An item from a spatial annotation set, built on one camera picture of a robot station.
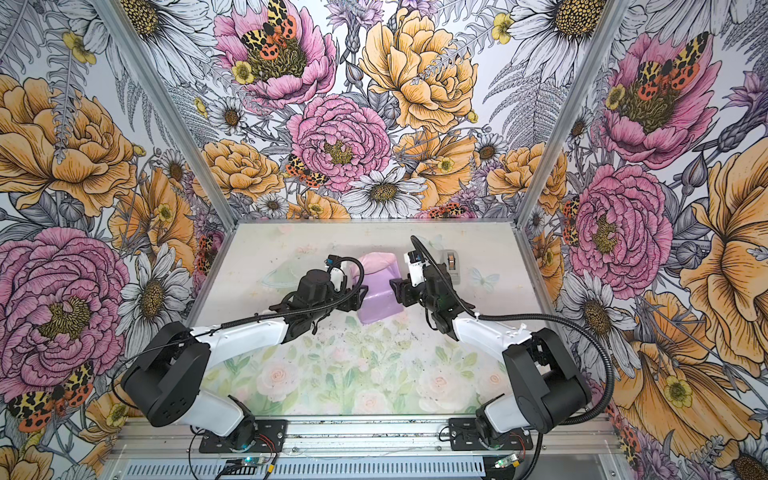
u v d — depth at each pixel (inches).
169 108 34.7
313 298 27.0
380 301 33.6
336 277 28.2
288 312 26.6
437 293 26.8
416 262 30.0
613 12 28.1
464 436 29.0
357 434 30.0
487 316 22.4
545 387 17.2
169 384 17.2
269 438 28.8
